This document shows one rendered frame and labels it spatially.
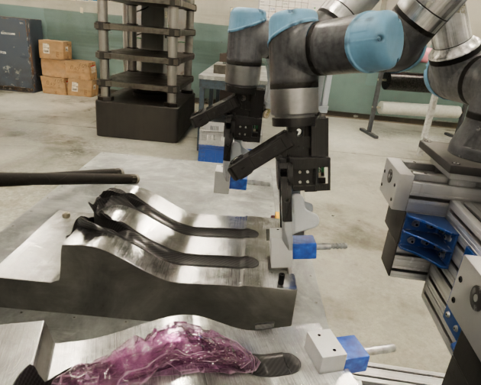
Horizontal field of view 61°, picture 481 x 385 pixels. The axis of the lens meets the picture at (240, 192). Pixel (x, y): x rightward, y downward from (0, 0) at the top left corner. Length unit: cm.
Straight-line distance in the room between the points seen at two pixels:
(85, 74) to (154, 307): 669
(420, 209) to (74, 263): 75
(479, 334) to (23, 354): 55
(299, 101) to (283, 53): 7
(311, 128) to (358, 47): 15
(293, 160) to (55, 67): 697
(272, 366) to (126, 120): 431
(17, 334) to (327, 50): 52
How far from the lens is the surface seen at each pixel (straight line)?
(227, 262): 73
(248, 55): 87
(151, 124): 469
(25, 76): 759
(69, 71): 739
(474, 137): 105
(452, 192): 104
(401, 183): 100
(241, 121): 89
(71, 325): 74
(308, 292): 83
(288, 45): 62
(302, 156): 65
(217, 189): 95
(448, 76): 112
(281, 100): 63
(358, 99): 734
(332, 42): 58
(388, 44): 57
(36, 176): 108
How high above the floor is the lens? 126
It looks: 22 degrees down
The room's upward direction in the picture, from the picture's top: 5 degrees clockwise
